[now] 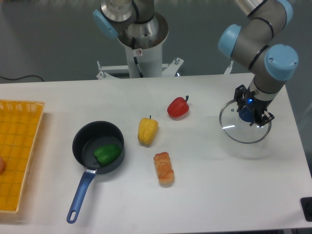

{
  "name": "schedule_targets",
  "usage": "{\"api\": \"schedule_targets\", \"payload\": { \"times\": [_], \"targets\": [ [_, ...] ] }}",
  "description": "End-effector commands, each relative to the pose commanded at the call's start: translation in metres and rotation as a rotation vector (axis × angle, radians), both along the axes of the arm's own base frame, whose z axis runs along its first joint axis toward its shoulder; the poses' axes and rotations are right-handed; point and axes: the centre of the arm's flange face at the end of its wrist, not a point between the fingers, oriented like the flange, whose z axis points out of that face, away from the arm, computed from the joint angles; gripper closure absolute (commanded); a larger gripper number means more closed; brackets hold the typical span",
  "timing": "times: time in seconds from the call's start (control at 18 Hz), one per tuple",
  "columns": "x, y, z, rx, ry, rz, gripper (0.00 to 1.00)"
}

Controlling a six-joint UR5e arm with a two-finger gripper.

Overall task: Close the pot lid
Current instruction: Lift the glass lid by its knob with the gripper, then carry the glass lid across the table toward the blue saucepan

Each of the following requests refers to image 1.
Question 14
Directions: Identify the green bell pepper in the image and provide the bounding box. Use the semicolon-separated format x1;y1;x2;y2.
93;144;121;167

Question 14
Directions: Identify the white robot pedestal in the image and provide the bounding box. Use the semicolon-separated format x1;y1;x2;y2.
93;0;184;78

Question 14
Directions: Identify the dark pot blue handle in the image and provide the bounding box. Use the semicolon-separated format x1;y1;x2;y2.
66;121;125;224

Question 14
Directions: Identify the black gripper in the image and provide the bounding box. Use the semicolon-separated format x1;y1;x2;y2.
234;84;274;127

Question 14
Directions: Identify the black device at table edge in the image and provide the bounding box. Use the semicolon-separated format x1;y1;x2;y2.
300;197;312;222

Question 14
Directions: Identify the orange round fruit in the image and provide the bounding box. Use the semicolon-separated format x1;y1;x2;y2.
0;157;5;173

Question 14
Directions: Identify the red bell pepper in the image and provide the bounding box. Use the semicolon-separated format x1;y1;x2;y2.
167;95;189;118

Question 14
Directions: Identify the white table bracket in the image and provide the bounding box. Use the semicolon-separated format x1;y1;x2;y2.
223;60;234;75

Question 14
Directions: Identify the bread loaf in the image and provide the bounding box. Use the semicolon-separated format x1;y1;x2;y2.
154;152;175;187

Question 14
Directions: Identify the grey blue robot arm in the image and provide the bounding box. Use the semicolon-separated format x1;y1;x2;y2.
218;0;299;126

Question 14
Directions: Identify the yellow bell pepper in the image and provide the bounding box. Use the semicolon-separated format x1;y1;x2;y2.
137;116;158;146

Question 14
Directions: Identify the black floor cable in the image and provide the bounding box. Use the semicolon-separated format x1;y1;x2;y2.
0;75;45;82

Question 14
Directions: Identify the glass pot lid blue knob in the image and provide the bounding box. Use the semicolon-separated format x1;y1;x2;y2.
219;99;272;144

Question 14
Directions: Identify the yellow woven basket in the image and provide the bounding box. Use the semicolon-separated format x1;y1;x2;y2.
0;99;45;213

